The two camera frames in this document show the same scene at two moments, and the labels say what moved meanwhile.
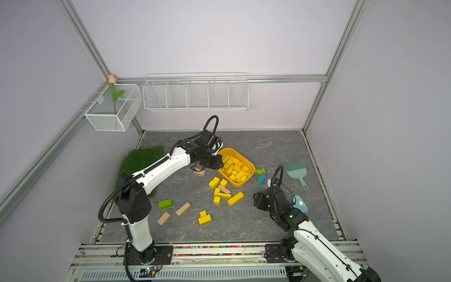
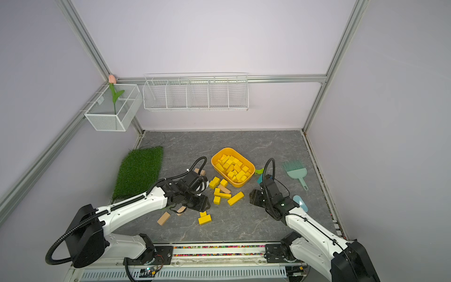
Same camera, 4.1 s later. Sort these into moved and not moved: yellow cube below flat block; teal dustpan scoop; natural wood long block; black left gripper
Moved: black left gripper
Not moved: yellow cube below flat block; natural wood long block; teal dustpan scoop
